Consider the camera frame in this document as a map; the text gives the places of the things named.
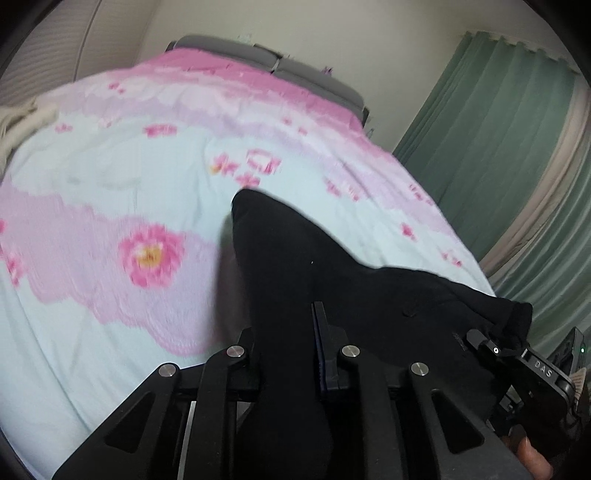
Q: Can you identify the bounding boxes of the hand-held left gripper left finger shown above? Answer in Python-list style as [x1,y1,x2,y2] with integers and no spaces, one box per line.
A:
[51,327,260,480]

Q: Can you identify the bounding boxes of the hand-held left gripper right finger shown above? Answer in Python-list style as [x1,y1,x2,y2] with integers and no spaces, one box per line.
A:
[311,301,532,480]

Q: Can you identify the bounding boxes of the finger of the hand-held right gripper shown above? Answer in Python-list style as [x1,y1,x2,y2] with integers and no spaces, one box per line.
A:
[465,329,528,360]

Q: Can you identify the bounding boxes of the black pants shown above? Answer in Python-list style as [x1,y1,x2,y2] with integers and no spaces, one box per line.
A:
[229,188,534,480]

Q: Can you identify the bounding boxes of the person's right hand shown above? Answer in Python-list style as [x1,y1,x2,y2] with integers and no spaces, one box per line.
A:
[502,369,591,480]

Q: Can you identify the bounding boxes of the beige curtain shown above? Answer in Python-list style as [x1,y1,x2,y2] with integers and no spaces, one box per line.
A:
[478,85,591,283]

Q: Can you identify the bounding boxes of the pink floral blanket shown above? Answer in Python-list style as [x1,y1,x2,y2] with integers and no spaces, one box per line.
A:
[0,48,497,468]

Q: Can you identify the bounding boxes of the grey padded headboard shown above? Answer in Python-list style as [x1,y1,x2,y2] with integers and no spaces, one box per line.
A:
[165,34,371,136]

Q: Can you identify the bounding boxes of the beige cloth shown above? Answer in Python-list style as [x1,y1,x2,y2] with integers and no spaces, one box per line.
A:
[0,97,59,172]

